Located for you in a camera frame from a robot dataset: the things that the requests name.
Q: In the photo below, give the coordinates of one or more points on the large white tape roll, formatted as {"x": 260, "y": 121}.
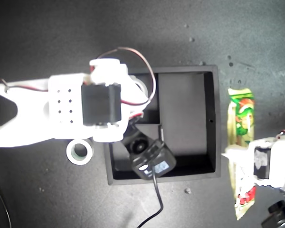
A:
{"x": 142, "y": 86}

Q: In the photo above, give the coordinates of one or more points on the green printed snack bar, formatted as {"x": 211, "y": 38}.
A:
{"x": 242, "y": 114}

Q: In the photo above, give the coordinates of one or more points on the small white tape roll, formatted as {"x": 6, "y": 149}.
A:
{"x": 72, "y": 159}

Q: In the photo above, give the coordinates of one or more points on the black tray with wells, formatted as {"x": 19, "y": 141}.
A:
{"x": 185, "y": 107}

